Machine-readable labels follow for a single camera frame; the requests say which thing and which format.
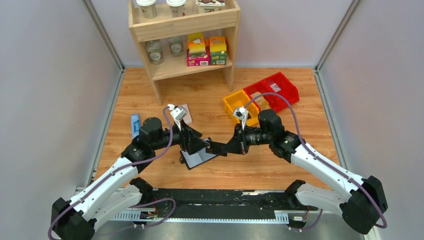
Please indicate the white lidded cup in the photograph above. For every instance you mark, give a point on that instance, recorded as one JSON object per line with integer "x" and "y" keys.
{"x": 148, "y": 8}
{"x": 177, "y": 7}

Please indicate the tan card in bin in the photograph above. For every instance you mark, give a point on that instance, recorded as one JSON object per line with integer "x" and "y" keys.
{"x": 262, "y": 103}

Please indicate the chocolate pudding tub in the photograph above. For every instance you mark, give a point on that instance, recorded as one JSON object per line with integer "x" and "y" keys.
{"x": 207, "y": 6}

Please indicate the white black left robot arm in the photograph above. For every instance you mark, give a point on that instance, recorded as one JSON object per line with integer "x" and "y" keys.
{"x": 109, "y": 179}

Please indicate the black leather card holder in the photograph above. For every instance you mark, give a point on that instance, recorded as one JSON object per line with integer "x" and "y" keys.
{"x": 198, "y": 158}

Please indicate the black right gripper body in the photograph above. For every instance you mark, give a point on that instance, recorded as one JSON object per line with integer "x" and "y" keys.
{"x": 238, "y": 139}

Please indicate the yellow plastic bin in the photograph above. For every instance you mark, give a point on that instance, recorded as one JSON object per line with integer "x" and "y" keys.
{"x": 240, "y": 99}

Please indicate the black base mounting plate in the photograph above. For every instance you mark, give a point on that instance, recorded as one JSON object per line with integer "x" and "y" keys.
{"x": 224, "y": 204}

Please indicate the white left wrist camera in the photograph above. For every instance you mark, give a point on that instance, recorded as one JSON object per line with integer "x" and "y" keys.
{"x": 178, "y": 113}

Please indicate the dark credit card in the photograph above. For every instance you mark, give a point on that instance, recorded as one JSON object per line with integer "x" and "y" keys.
{"x": 215, "y": 148}

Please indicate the red plastic bin far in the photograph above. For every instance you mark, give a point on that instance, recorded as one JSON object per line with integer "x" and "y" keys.
{"x": 288, "y": 90}

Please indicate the white lidded cup middle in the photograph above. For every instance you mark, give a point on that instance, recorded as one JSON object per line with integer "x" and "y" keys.
{"x": 177, "y": 7}

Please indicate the aluminium frame rail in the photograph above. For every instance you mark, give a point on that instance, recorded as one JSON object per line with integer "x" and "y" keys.
{"x": 158, "y": 210}

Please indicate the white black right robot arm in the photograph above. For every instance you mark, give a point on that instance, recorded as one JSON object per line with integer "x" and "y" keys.
{"x": 324, "y": 169}

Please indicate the wooden two-tier shelf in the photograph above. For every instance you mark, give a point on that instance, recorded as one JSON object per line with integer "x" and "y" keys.
{"x": 165, "y": 26}

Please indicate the glass jar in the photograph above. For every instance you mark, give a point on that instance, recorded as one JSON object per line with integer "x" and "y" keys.
{"x": 176, "y": 45}
{"x": 154, "y": 51}

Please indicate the white lidded cup left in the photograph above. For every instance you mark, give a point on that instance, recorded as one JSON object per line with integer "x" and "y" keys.
{"x": 148, "y": 8}

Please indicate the pink orange snack box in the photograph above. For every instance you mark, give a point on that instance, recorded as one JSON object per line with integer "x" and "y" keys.
{"x": 198, "y": 52}

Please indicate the glass jar left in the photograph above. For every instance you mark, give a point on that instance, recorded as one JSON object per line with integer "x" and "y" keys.
{"x": 154, "y": 51}

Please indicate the glass jar right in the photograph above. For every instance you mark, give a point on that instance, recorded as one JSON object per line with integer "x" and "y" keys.
{"x": 176, "y": 45}

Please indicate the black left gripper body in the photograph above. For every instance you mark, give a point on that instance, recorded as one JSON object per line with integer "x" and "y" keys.
{"x": 185, "y": 139}

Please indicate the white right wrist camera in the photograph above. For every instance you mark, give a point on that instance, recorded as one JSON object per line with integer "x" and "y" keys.
{"x": 241, "y": 113}

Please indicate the white card in bin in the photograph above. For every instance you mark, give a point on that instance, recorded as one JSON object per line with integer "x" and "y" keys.
{"x": 275, "y": 87}

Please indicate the pink white card box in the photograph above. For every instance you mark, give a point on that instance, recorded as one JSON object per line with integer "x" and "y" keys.
{"x": 187, "y": 118}

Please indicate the green orange snack box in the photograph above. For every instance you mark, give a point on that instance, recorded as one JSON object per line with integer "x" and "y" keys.
{"x": 218, "y": 50}

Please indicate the blue toothpaste box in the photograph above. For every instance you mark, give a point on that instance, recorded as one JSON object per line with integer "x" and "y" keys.
{"x": 135, "y": 122}

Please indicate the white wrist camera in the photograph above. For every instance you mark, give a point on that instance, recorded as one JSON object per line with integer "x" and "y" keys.
{"x": 241, "y": 113}
{"x": 178, "y": 113}

